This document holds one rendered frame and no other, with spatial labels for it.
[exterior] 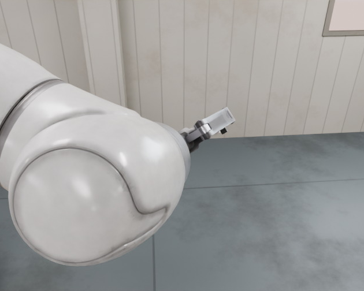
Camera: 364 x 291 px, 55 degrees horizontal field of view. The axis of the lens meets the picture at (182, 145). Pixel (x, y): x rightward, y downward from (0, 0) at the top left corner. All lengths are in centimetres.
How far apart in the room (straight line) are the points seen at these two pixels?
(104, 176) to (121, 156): 2
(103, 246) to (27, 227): 4
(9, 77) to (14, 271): 243
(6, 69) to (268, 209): 274
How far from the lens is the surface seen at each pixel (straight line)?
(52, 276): 256
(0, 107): 28
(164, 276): 241
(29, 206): 22
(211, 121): 47
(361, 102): 419
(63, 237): 21
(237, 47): 343
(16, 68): 30
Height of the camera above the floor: 191
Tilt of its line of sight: 32 degrees down
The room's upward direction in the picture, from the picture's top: straight up
